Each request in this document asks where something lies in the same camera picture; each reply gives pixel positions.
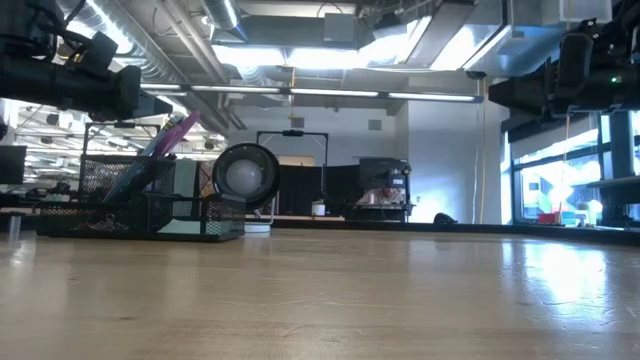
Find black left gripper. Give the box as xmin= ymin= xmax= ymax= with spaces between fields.
xmin=0 ymin=52 xmax=174 ymax=123

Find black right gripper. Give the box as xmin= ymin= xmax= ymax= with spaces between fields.
xmin=487 ymin=17 xmax=640 ymax=117

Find purple-handled scissors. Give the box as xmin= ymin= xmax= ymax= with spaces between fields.
xmin=151 ymin=110 xmax=202 ymax=160

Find black pen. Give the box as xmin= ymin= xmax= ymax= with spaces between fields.
xmin=117 ymin=158 xmax=177 ymax=202

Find black mesh desk organizer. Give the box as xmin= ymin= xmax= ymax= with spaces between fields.
xmin=35 ymin=153 xmax=247 ymax=244

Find pale green panel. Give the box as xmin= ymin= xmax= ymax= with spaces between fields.
xmin=172 ymin=158 xmax=199 ymax=201

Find black vertical pole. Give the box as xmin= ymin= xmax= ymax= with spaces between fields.
xmin=602 ymin=109 xmax=640 ymax=229

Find dark flat screen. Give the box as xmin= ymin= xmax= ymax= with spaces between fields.
xmin=0 ymin=145 xmax=28 ymax=187

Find black equipment cabinet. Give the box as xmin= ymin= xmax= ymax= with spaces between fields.
xmin=357 ymin=156 xmax=414 ymax=223

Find person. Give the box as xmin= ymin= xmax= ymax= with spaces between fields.
xmin=356 ymin=172 xmax=406 ymax=207

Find long linear ceiling lamp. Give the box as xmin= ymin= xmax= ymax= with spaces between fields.
xmin=139 ymin=82 xmax=485 ymax=105

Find black gantry frame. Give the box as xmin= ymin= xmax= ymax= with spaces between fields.
xmin=256 ymin=130 xmax=330 ymax=201

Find black aluminium table frame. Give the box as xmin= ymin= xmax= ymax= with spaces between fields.
xmin=0 ymin=199 xmax=640 ymax=247

